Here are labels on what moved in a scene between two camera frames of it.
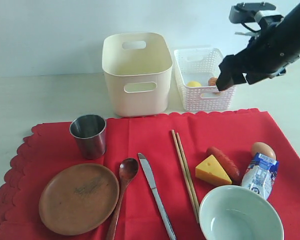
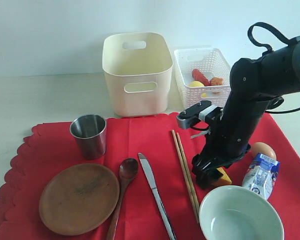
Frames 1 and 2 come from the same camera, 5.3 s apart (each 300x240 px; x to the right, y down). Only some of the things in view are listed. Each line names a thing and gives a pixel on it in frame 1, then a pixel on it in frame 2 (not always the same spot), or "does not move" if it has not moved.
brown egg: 263,148 does not move
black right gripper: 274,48 to 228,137
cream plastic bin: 136,66 does not move
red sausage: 229,167 to 198,75
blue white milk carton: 260,173 does not move
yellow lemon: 194,84 does not move
